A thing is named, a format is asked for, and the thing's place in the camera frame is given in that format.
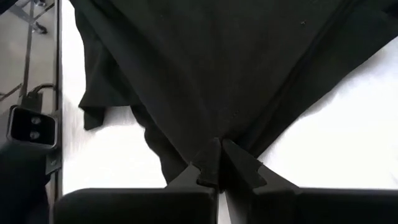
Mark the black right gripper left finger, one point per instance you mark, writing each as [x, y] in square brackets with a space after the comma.
[140, 205]

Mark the black stereo camera box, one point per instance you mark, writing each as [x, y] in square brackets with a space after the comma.
[32, 127]

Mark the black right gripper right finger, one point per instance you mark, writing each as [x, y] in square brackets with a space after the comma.
[311, 205]

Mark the black aluminium table frame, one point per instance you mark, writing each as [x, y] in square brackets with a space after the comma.
[58, 62]

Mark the black garment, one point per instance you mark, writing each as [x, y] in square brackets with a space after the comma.
[217, 62]

